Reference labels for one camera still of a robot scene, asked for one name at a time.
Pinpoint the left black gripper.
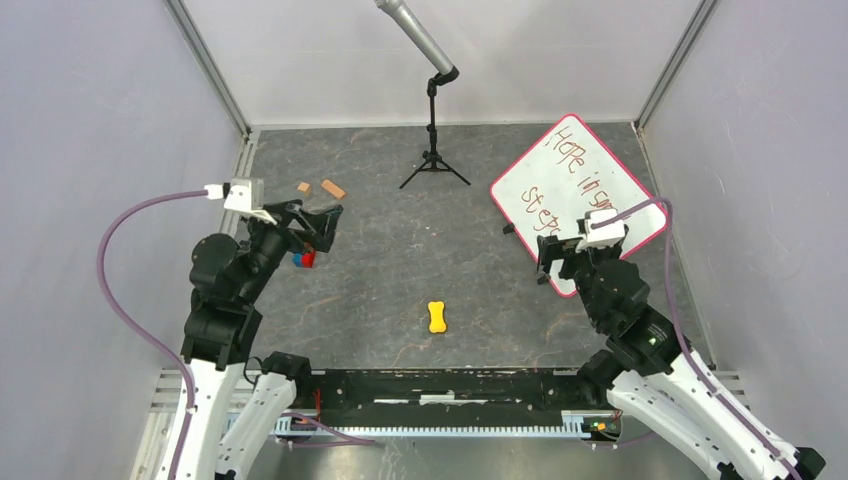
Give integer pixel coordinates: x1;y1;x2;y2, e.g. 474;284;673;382
238;198;343;302

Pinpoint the pink framed whiteboard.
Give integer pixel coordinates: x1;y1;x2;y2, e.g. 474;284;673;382
490;114;667;259

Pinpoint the yellow bone shaped eraser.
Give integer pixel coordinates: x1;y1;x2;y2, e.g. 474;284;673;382
427;301;447;334

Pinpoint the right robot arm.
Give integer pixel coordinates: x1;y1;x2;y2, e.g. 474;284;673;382
537;236;826;479

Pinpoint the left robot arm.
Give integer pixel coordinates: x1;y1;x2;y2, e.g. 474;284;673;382
155;200;344;479

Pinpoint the long wooden block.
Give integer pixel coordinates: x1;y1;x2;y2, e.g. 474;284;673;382
321;179;347;200

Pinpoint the red blue block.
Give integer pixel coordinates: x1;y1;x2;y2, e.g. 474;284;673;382
292;250;316;269

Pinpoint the black tripod stand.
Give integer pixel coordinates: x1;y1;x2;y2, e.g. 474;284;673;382
399;67;471;189

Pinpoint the silver microphone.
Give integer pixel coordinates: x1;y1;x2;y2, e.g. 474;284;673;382
374;0;456;76

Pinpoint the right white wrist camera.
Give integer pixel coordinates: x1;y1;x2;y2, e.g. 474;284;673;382
576;208;627;252

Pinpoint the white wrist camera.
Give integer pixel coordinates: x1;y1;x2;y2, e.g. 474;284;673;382
576;208;627;252
203;177;278;225

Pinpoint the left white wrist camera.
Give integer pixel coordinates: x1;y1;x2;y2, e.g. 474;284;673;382
203;177;278;225

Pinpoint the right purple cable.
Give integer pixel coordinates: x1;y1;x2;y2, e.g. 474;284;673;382
589;196;806;480

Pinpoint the purple cable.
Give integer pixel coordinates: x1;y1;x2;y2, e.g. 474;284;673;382
96;190;209;480
589;196;806;480

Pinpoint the grey slotted cable duct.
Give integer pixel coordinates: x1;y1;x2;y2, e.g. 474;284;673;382
225;410;624;440

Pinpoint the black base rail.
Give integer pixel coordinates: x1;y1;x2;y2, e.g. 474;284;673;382
292;367;612;428

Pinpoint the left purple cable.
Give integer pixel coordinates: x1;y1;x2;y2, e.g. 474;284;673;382
96;190;209;480

